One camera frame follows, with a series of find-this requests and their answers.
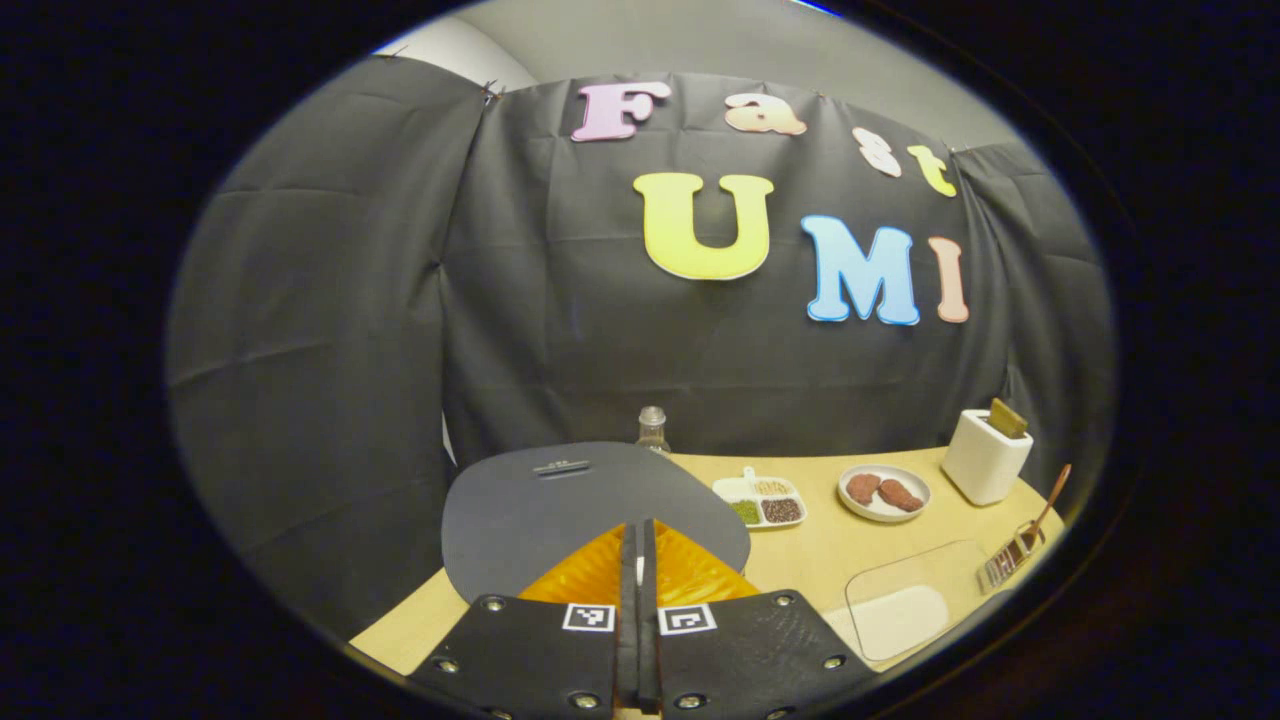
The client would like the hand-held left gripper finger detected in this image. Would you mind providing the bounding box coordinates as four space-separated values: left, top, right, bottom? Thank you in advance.
405 518 641 720
640 518 878 720

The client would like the grey rice cooker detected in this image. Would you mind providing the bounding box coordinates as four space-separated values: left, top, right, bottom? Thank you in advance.
441 441 752 606

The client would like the white rice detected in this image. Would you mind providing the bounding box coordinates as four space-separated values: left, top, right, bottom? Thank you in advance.
857 585 950 663

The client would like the metal wire chopstick holder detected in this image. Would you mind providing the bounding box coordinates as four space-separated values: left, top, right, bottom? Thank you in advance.
977 520 1047 594

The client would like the brown wooden spoon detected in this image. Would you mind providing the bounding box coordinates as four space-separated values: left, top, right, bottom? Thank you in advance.
1028 464 1072 546

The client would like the white divided dish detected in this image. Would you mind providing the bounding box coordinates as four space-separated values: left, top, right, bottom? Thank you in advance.
712 466 808 531

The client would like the round white plate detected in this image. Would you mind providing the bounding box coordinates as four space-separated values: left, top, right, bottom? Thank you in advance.
837 464 932 524

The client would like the black backdrop cloth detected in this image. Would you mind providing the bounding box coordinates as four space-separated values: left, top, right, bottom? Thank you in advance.
165 55 1116 641

